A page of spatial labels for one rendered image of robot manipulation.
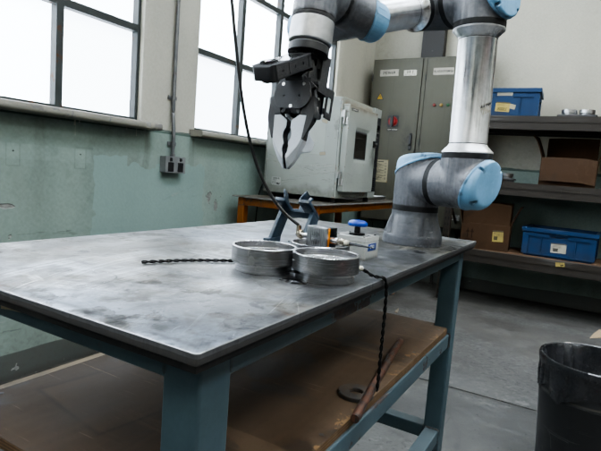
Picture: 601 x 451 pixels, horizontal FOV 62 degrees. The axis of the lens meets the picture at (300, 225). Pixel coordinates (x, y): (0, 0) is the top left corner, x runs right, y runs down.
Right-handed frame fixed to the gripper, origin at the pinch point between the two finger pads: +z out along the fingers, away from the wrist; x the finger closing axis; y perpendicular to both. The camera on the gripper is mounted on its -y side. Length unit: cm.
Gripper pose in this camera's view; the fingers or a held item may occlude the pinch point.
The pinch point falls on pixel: (284, 160)
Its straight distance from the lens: 84.8
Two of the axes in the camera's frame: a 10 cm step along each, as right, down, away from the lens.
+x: -8.5, -1.3, 5.1
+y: 5.0, 0.8, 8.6
